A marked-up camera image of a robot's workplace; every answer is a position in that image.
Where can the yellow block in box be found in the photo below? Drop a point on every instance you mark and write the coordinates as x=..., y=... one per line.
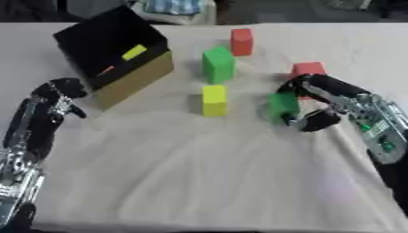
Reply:
x=134, y=52

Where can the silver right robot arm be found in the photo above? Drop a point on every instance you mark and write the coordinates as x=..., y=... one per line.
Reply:
x=380, y=127

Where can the large green block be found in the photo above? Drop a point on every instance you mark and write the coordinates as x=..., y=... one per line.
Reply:
x=218, y=65

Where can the small green block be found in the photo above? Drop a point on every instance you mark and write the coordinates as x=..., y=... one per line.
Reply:
x=281, y=106

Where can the tall red block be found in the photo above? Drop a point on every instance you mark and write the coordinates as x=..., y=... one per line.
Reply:
x=241, y=42

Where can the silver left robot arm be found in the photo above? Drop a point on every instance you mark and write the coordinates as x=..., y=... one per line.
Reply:
x=16, y=182

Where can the red stick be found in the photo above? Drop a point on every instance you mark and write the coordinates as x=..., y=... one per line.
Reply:
x=105, y=70

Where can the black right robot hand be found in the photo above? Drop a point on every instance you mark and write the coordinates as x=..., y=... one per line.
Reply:
x=329, y=86

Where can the red cube block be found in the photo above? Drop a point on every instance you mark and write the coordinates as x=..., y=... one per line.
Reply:
x=308, y=70

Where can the cardboard box with black inside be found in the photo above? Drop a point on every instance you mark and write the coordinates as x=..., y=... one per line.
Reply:
x=114, y=57

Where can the yellow rectangular block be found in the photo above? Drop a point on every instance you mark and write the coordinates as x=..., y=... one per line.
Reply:
x=214, y=100

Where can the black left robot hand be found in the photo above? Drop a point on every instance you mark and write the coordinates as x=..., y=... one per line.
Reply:
x=37, y=121

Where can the white bag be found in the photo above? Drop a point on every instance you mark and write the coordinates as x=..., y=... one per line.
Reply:
x=178, y=10

